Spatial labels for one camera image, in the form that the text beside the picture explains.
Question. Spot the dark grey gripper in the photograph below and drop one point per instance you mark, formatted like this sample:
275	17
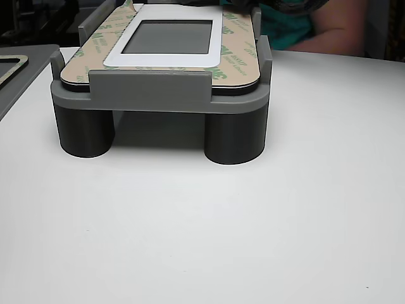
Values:
201	2

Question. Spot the white panel with window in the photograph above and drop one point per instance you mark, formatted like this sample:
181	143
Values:
158	60

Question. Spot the person teal shirt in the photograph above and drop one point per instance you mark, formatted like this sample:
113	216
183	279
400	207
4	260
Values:
284	28

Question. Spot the grey 3D printed fixture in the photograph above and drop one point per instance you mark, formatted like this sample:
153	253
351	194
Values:
152	85

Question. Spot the black stand equipment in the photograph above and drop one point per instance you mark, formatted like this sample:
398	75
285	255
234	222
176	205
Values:
53	16

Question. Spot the flat grey plate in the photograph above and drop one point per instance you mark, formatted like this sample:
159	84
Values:
34	69

